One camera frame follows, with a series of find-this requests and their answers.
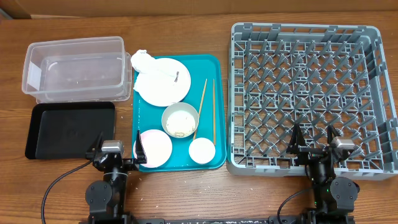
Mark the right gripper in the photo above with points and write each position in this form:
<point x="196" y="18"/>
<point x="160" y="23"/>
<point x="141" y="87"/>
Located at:
<point x="296" y="144"/>

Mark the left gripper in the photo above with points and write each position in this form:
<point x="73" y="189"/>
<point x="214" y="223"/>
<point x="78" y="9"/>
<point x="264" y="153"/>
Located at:
<point x="133" y="163"/>

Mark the small pink plate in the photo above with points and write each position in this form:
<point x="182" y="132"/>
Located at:
<point x="157" y="146"/>

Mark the cooked rice pile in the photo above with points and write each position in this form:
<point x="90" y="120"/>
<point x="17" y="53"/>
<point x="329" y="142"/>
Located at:
<point x="180" y="124"/>

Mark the grey bowl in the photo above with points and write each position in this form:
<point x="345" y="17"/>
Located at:
<point x="177" y="107"/>

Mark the small white cup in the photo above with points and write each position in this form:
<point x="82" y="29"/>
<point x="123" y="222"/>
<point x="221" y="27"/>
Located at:
<point x="202" y="150"/>

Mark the white napkin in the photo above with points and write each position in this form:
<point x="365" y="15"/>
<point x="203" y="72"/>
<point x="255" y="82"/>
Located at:
<point x="144" y="63"/>

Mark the large white plate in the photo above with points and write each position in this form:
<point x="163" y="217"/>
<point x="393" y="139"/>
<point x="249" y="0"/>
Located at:
<point x="165" y="95"/>

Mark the wooden chopstick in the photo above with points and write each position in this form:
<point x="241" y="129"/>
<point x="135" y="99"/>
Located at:
<point x="200" y="108"/>
<point x="214" y="112"/>

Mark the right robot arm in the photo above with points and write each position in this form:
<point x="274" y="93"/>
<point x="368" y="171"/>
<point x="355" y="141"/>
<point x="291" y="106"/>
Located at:
<point x="334" y="196"/>

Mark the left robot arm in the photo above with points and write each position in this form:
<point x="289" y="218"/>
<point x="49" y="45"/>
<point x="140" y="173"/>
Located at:
<point x="106" y="198"/>

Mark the grey dishwasher rack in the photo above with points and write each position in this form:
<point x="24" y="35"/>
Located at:
<point x="315" y="76"/>

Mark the clear plastic waste bin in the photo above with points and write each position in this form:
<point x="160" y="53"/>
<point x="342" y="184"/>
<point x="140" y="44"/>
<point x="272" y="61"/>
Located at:
<point x="86" y="69"/>

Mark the black plastic tray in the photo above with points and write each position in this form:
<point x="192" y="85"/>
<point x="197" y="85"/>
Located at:
<point x="68" y="130"/>

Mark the teal plastic serving tray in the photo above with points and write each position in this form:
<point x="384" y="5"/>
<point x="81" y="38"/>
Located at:
<point x="201" y="67"/>

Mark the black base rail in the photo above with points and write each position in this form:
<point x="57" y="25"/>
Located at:
<point x="269" y="220"/>

